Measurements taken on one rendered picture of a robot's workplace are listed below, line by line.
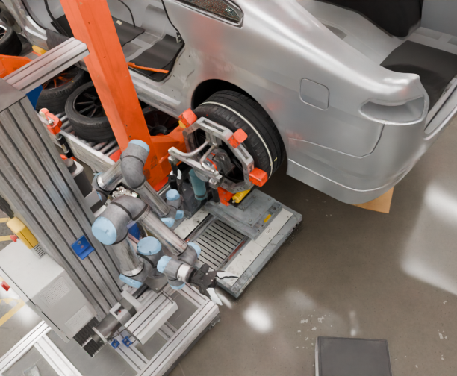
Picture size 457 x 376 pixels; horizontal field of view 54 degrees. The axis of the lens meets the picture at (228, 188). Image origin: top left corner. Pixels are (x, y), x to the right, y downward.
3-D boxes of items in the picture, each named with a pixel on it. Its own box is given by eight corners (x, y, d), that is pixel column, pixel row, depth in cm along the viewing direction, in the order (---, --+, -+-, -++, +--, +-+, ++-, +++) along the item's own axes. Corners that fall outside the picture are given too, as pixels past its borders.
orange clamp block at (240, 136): (242, 142, 266) (249, 136, 258) (234, 149, 263) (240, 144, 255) (234, 133, 266) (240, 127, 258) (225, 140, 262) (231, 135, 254)
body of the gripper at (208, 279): (219, 285, 195) (196, 275, 199) (218, 274, 189) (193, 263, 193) (210, 298, 190) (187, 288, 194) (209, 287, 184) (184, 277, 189)
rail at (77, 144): (165, 201, 357) (159, 183, 340) (157, 208, 353) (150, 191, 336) (0, 96, 472) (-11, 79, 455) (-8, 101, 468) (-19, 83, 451)
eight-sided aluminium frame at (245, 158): (257, 198, 298) (252, 139, 256) (251, 204, 295) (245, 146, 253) (197, 165, 323) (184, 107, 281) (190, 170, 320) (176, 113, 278)
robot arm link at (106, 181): (83, 196, 261) (128, 153, 224) (92, 177, 270) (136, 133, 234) (101, 206, 266) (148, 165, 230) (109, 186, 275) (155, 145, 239)
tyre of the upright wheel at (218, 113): (267, 183, 327) (301, 138, 268) (248, 204, 316) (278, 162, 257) (201, 125, 334) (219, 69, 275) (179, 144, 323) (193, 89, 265)
